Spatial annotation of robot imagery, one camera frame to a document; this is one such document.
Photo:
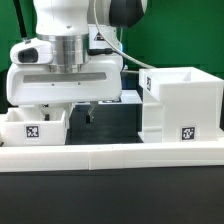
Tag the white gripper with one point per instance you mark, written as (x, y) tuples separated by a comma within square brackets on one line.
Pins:
[(31, 80)]

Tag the white front drawer box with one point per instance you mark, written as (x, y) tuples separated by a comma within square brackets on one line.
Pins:
[(25, 127)]

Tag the white drawer cabinet housing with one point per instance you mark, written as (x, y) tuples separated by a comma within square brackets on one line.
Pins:
[(180, 105)]

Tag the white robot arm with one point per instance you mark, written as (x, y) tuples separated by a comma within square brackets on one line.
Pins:
[(58, 66)]

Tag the fiducial marker sheet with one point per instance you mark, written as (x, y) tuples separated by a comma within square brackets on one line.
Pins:
[(112, 101)]

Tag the black pole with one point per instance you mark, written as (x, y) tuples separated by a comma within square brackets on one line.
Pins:
[(20, 20)]

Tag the white L-shaped border fence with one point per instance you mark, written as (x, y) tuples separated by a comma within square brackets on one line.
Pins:
[(111, 156)]

